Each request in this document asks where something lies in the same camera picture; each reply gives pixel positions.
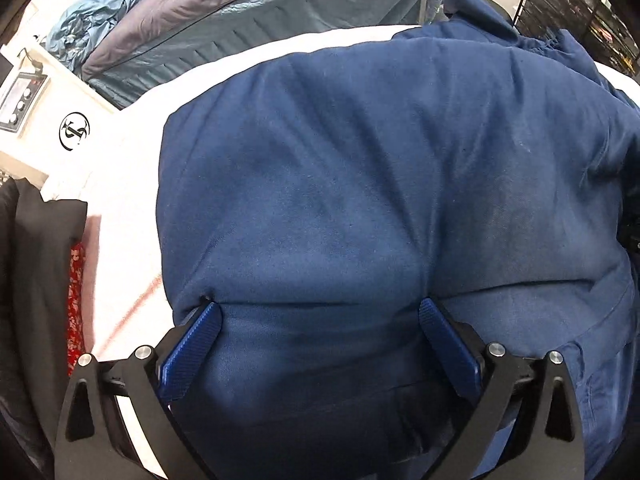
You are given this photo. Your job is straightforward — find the black wire rack shelf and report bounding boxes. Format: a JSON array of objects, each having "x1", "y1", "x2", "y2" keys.
[{"x1": 514, "y1": 0, "x2": 639, "y2": 79}]

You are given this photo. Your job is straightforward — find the black quilted jacket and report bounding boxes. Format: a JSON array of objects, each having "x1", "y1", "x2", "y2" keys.
[{"x1": 1, "y1": 179, "x2": 87, "y2": 479}]

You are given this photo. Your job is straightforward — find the pink polka dot bedsheet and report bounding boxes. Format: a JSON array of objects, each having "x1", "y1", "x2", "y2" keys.
[{"x1": 46, "y1": 26, "x2": 422, "y2": 479}]

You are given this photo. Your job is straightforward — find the red patterned cloth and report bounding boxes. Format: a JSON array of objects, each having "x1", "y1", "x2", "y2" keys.
[{"x1": 66, "y1": 243, "x2": 86, "y2": 376}]

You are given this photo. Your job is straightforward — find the navy blue padded jacket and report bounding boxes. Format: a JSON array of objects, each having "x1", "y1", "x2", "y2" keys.
[{"x1": 156, "y1": 0, "x2": 639, "y2": 479}]

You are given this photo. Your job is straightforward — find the white medical cart machine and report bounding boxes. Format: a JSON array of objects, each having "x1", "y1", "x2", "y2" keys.
[{"x1": 1, "y1": 39, "x2": 117, "y2": 188}]

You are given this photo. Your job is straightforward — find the light blue crumpled cloth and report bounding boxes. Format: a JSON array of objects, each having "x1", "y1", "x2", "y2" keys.
[{"x1": 40, "y1": 0, "x2": 142, "y2": 75}]

